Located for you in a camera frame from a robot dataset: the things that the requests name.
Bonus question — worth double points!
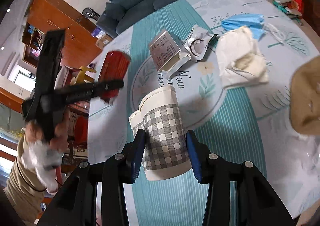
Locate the teal patterned tablecloth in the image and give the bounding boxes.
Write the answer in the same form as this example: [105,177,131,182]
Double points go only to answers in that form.
[88,0,319,217]

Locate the white paper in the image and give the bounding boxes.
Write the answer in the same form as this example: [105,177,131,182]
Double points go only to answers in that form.
[215,26,269,90]

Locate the torn white wrapper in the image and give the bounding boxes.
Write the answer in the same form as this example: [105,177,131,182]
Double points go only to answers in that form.
[183,25,218,62]

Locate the brown crumpled paper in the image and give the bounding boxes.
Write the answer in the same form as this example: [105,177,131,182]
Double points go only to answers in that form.
[290,56,320,136]

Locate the left hand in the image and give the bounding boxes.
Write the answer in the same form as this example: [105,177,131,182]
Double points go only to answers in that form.
[24,109,69,153]

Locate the grey checked paper cup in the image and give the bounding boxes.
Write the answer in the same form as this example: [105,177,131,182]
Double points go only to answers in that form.
[129,85,191,181]

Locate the silver cardboard box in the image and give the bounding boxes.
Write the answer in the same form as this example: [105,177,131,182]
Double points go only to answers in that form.
[148,29,191,76]

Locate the blue face mask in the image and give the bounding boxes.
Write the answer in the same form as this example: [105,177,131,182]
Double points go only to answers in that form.
[221,14,264,41]

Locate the wooden cabinet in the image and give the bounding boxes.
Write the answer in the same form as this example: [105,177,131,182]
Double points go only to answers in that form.
[22,0,102,67]

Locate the red snack package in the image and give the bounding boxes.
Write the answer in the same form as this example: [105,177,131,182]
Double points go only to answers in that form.
[98,50,131,103]

